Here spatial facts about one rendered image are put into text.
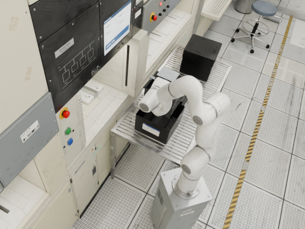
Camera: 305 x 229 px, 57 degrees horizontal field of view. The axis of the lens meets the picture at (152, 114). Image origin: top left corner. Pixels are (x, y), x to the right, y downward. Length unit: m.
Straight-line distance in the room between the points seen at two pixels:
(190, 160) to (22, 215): 0.98
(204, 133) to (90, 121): 0.93
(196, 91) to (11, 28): 0.78
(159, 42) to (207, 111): 1.61
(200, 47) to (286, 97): 1.85
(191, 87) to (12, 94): 0.75
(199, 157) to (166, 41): 1.53
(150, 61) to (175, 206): 1.28
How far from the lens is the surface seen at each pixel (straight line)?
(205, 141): 1.46
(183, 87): 1.34
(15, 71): 1.10
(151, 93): 1.64
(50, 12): 1.15
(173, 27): 3.03
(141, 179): 2.78
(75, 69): 1.40
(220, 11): 3.58
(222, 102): 1.34
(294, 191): 3.25
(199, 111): 1.26
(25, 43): 1.10
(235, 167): 3.09
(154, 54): 2.63
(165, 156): 2.04
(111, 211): 2.65
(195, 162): 1.56
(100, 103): 2.16
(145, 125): 2.04
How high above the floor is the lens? 2.47
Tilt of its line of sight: 49 degrees down
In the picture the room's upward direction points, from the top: 10 degrees clockwise
